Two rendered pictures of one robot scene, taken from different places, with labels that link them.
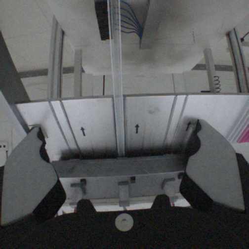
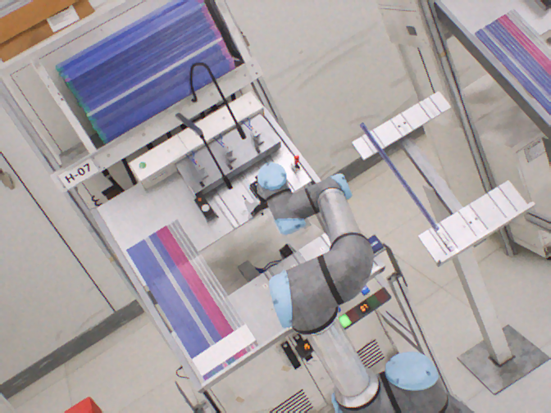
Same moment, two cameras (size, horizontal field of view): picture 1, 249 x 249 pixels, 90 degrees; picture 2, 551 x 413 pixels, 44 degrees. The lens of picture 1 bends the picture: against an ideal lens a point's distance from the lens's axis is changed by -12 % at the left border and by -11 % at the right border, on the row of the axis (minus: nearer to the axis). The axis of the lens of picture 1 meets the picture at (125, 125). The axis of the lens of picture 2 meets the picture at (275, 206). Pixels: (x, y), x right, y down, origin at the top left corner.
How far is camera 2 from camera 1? 2.03 m
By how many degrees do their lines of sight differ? 25
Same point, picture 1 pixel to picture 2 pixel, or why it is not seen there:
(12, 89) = not seen: hidden behind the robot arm
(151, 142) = (228, 192)
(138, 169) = (229, 174)
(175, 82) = (93, 289)
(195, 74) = (53, 338)
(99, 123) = not seen: hidden behind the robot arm
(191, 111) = (224, 223)
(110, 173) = (244, 164)
